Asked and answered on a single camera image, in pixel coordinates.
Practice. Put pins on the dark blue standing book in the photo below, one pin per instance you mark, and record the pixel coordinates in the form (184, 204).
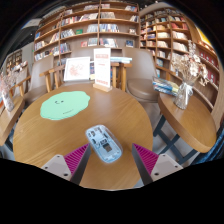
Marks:
(92, 70)

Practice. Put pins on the glass vase with dried flowers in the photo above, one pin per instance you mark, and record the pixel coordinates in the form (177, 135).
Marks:
(7, 100)
(184, 95)

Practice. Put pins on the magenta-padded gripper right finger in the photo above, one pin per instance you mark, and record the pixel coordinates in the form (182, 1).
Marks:
(147, 159)

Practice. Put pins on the small distant wooden bookshelf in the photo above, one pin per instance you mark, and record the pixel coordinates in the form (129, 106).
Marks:
(15, 60)

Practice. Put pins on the stack of colourful books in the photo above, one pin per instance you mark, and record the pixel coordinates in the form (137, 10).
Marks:
(165, 86)

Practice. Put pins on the white sign on wooden base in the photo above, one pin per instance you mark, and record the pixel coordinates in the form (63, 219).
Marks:
(102, 66)

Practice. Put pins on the transparent blue computer mouse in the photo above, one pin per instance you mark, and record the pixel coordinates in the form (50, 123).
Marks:
(104, 144)

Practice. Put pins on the pale blue stacked books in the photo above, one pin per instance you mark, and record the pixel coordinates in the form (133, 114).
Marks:
(120, 60)

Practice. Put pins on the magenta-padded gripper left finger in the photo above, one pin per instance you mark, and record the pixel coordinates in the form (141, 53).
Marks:
(76, 159)

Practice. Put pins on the white framed picture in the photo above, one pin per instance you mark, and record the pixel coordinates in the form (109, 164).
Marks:
(77, 69)

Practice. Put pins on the wide wooden bookshelf unit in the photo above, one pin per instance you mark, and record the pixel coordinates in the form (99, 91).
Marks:
(86, 31)

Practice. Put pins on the green cloud-shaped mouse pad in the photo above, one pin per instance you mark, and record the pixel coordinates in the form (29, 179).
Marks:
(63, 105)

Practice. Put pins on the round wooden side table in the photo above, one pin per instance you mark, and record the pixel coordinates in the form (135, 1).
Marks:
(8, 120)
(186, 123)

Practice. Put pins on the curved wooden bookshelf unit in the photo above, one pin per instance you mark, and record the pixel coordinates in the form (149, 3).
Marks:
(173, 40)

